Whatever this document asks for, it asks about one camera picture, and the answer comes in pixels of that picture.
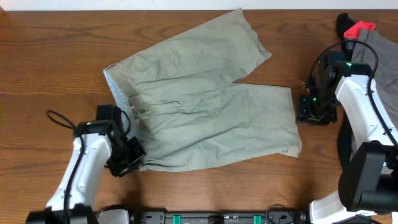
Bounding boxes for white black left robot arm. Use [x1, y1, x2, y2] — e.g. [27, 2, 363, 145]
[26, 105, 146, 223]

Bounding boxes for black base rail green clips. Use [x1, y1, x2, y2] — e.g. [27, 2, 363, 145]
[96, 203, 308, 224]

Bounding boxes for grey garment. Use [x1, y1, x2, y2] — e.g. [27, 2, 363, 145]
[358, 29, 398, 128]

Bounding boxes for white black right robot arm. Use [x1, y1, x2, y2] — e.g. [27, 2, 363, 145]
[297, 51, 397, 223]

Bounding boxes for khaki green shorts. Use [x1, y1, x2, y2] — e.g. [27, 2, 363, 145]
[104, 9, 302, 172]

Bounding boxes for red garment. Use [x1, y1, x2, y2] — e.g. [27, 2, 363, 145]
[343, 21, 376, 39]

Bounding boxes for black garment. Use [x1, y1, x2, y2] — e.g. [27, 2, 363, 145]
[336, 13, 356, 170]

